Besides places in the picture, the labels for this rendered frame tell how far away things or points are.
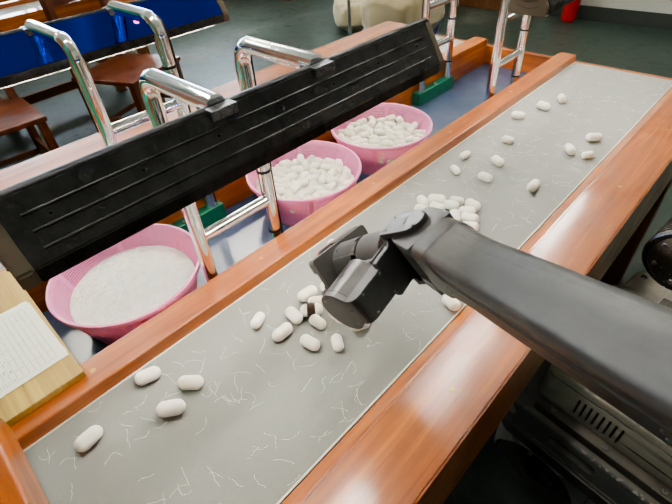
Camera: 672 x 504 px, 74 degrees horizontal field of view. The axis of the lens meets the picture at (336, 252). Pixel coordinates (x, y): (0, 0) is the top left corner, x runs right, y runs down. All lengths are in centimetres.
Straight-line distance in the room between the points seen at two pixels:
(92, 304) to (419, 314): 57
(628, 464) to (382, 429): 65
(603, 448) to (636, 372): 87
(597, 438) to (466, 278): 81
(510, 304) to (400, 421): 31
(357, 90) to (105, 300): 57
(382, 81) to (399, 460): 48
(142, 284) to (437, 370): 54
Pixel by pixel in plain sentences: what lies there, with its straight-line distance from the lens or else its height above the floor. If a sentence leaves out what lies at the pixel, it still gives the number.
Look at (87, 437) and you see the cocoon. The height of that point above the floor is 76.
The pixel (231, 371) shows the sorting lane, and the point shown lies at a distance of 70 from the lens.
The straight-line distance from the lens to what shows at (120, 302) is 88.
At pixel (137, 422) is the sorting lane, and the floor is 74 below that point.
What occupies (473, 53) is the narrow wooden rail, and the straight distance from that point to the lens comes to 185.
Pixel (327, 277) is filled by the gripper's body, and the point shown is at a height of 88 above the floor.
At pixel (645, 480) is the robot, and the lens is 113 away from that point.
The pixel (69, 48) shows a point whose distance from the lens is 87.
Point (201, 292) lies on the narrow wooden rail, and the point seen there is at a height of 76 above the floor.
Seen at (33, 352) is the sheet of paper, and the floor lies 78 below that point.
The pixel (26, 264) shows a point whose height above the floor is 106.
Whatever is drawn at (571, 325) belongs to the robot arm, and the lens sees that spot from 29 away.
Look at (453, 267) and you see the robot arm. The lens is 39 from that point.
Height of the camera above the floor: 130
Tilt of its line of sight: 41 degrees down
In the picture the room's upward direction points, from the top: 5 degrees counter-clockwise
